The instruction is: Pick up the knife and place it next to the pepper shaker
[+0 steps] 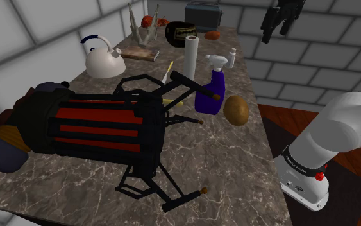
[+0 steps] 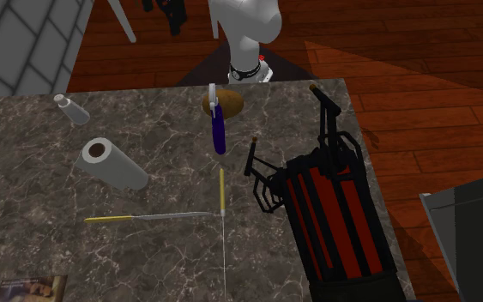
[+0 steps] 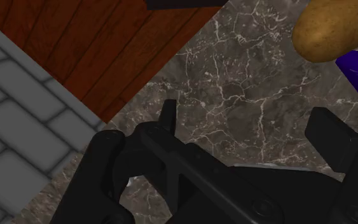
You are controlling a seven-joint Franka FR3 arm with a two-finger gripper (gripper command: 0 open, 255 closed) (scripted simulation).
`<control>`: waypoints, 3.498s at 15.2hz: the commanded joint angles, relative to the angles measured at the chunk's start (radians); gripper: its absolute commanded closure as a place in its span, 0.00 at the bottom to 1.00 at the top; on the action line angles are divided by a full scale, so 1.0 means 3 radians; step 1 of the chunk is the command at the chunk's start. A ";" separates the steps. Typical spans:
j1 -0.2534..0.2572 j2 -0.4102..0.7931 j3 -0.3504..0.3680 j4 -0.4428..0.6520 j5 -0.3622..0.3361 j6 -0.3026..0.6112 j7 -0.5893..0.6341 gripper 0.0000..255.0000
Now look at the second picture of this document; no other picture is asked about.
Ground white legged chair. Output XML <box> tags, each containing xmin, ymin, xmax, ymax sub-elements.
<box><xmin>106</xmin><ymin>0</ymin><xmax>220</xmax><ymax>44</ymax></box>

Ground brown potato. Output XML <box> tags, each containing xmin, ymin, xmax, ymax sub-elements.
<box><xmin>202</xmin><ymin>88</ymin><xmax>245</xmax><ymax>121</ymax></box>

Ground dark robot stand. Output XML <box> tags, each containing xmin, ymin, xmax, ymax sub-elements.
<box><xmin>177</xmin><ymin>40</ymin><xmax>319</xmax><ymax>88</ymax></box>

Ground grey salt shaker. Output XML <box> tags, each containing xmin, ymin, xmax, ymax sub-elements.
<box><xmin>53</xmin><ymin>94</ymin><xmax>91</xmax><ymax>126</ymax></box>

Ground white paper towel roll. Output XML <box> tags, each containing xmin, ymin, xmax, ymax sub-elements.
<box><xmin>74</xmin><ymin>137</ymin><xmax>149</xmax><ymax>191</ymax></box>

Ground brown picture book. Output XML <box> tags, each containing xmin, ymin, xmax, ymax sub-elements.
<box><xmin>0</xmin><ymin>275</ymin><xmax>69</xmax><ymax>302</ymax></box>

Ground purple handled peeler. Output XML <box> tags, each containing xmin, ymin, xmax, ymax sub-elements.
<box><xmin>208</xmin><ymin>82</ymin><xmax>228</xmax><ymax>156</ymax></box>

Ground yellow handled thin blade knife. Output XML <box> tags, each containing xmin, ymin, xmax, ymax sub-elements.
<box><xmin>218</xmin><ymin>167</ymin><xmax>228</xmax><ymax>300</ymax></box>

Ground black red wire frame appliance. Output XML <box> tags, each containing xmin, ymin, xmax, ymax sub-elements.
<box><xmin>244</xmin><ymin>83</ymin><xmax>410</xmax><ymax>302</ymax></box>

